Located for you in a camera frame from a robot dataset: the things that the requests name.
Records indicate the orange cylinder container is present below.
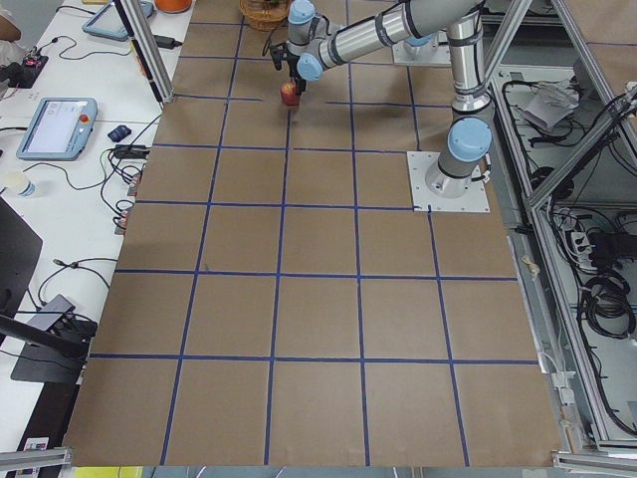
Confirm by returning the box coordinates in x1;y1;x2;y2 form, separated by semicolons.
154;0;192;14

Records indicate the near blue teach pendant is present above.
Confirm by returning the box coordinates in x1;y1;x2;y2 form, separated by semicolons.
16;98;99;161

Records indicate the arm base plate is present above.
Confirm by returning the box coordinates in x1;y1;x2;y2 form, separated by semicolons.
407;151;491;213
392;42;451;68

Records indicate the far blue teach pendant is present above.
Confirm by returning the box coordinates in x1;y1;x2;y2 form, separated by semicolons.
82;1;155;42

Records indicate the red yellow apple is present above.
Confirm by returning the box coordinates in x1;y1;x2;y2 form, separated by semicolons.
280;82;302;107

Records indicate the small dark blue device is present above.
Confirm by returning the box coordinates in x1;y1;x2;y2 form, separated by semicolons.
107;124;131;143

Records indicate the blue teach pendant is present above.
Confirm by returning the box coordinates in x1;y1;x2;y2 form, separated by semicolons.
82;1;155;42
16;98;99;161

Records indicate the black power adapter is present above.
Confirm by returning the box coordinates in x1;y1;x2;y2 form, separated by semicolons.
153;35;183;50

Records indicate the black monitor stand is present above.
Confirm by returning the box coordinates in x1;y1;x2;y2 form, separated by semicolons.
1;201;97;384

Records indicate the aluminium frame post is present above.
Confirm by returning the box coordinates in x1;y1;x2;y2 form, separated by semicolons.
113;0;174;105

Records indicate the white paper cup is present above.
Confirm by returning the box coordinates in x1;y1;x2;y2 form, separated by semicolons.
3;170;36;197

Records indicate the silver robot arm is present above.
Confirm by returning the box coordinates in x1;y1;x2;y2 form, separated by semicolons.
403;35;448;57
270;1;493;199

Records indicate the brown wicker basket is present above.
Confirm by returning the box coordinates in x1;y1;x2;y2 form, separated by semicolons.
239;0;290;32

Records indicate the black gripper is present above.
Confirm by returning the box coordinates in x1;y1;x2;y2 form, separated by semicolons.
287;55;306;96

